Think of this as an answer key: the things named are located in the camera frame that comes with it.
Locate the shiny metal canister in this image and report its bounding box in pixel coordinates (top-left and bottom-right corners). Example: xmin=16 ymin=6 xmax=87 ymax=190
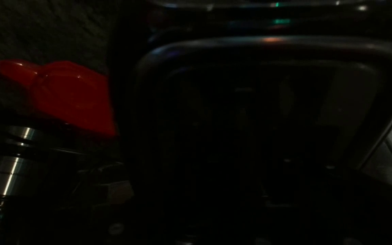
xmin=0 ymin=123 xmax=41 ymax=202

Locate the red water pitcher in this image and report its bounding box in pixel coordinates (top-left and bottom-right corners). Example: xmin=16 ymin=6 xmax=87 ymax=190
xmin=0 ymin=57 xmax=120 ymax=138

